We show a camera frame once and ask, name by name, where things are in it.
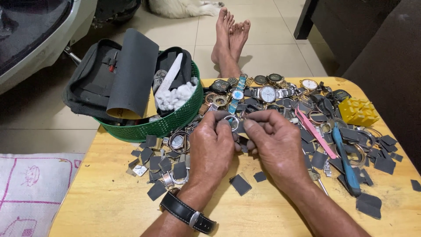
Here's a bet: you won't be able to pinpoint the person's right hand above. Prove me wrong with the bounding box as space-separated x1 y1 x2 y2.
238 110 312 195

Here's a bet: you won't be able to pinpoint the person's left hand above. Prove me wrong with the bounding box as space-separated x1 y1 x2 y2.
185 111 242 193

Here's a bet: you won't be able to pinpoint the small grey sandpaper piece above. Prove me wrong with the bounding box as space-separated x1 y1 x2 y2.
235 120 250 145

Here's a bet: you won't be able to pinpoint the silver round watch case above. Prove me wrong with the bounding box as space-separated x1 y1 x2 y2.
224 115 240 133

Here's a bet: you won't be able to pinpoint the round watch case with glass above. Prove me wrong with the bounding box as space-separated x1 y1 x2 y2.
169 131 191 154

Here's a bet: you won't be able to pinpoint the pink plastic tweezers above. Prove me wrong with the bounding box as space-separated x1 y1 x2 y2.
294 107 338 160

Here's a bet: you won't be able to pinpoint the silver crystal studded bezel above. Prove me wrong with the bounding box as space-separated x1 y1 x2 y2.
168 171 190 185

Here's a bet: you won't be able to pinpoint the rose gold skeleton watch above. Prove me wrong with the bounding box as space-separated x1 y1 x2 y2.
199 93 220 116

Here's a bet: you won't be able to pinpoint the thin metal screwdriver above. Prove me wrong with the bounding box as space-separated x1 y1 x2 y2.
309 171 330 197

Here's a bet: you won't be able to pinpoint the heap of watch parts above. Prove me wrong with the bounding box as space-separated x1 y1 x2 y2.
184 89 384 168

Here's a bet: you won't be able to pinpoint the green perforated plastic basket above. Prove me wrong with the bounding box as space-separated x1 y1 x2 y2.
94 50 204 143

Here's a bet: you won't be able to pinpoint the white cotton wool wad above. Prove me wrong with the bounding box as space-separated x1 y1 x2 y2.
154 77 199 113

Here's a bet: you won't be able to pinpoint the black square wristwatch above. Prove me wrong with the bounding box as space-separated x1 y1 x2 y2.
203 79 233 95

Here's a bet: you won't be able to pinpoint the gold watch white dial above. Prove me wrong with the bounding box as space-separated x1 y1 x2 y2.
299 78 320 92

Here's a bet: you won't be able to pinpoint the gold watch dark dial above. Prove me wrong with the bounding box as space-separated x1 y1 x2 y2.
266 73 291 89

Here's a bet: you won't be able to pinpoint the black digital watch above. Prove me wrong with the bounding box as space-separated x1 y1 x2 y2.
326 89 352 101

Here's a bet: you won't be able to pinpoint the white flat file stick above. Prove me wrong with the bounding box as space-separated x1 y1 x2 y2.
155 53 183 99

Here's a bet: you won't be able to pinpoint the yellow plastic watch holder block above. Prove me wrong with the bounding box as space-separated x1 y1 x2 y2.
338 97 380 127

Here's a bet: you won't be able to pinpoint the grey metal pliers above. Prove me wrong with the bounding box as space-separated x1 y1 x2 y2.
152 70 167 93

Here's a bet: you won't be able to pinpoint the scattered grey sandpaper pieces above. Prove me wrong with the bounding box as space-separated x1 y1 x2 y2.
127 133 421 220

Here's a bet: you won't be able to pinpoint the rolled dark sandpaper sheet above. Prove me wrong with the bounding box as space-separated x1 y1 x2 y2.
106 28 160 120

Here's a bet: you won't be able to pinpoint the person's bare foot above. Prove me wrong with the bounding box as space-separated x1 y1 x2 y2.
211 7 235 78
229 20 251 63

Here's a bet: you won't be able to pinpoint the brown upholstered sofa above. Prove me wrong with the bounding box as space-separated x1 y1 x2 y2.
342 0 421 175

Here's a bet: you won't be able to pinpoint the black zip tool case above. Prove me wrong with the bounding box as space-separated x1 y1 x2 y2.
62 39 132 120

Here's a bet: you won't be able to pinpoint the dark wooden furniture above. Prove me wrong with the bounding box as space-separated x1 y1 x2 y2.
294 0 402 77

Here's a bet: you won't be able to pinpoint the white furry dog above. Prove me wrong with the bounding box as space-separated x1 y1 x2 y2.
146 0 225 19

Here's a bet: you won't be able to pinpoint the white pink patterned cushion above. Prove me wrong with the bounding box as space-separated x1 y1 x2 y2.
0 153 85 237

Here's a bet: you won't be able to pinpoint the white and black scooter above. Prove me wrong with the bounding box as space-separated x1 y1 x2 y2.
0 0 143 96

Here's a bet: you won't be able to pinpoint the silver bracelet white dial watch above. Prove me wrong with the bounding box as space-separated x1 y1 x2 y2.
243 85 296 104

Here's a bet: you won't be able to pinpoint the blue strap wristwatch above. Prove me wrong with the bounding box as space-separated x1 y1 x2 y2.
228 74 248 116

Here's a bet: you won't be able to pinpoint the black leather strap wristwatch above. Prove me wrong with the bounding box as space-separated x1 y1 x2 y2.
159 188 218 235

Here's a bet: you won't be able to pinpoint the blue handled watch tool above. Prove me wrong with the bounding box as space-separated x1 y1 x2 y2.
332 123 362 198

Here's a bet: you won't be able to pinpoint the gold metal ring bangle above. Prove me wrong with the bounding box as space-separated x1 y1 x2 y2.
345 142 366 168

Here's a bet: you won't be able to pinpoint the red handled small screwdriver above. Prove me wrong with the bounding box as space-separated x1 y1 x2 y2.
108 52 118 73

